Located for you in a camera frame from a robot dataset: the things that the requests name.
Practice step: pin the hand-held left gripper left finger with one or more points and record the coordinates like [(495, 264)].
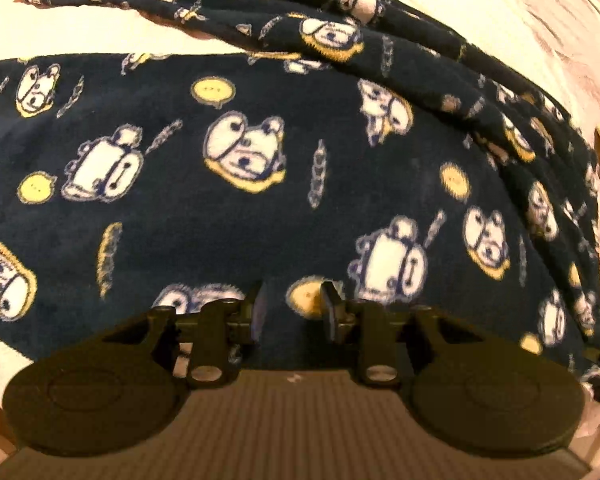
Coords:
[(252, 310)]

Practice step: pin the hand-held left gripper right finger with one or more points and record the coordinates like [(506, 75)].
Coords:
[(331, 312)]

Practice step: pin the navy printed fleece pajama pants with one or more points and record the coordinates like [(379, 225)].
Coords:
[(180, 200)]

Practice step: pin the pink grey striped bedspread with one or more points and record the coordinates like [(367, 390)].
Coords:
[(530, 20)]

